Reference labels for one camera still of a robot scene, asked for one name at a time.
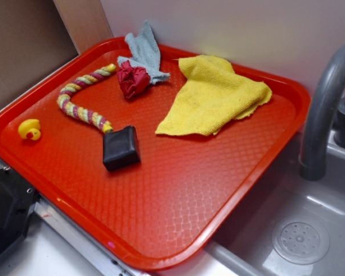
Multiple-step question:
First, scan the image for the light blue cloth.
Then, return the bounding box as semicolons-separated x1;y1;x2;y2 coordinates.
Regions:
117;21;170;85

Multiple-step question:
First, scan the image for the yellow towel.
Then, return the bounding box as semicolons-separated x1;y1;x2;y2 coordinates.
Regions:
155;55;272;136

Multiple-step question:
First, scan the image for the sink drain strainer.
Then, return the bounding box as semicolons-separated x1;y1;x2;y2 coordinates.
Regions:
271;216;330;265

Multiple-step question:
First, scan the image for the red plastic tray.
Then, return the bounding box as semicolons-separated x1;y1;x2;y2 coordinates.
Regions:
0;37;311;271

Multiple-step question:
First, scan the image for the grey sink faucet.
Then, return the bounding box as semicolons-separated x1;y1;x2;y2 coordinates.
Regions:
299;45;345;181

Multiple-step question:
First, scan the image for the crumpled red cloth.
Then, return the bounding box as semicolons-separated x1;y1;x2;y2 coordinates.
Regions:
117;60;150;99

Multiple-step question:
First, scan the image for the yellow rubber duck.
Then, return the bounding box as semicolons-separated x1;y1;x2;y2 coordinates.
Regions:
18;119;41;141

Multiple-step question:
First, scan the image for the grey plastic sink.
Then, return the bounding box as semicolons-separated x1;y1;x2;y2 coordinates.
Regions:
0;131;345;276

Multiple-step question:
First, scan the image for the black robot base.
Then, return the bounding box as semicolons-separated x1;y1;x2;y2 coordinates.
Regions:
0;166;38;259

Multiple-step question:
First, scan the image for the brown cardboard panel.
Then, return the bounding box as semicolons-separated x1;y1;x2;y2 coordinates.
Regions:
0;1;78;110

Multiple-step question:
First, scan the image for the braided rope toy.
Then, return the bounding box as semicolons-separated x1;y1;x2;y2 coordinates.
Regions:
56;63;117;134

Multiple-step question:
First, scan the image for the black rectangular block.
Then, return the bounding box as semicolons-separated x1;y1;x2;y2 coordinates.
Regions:
103;125;140;171

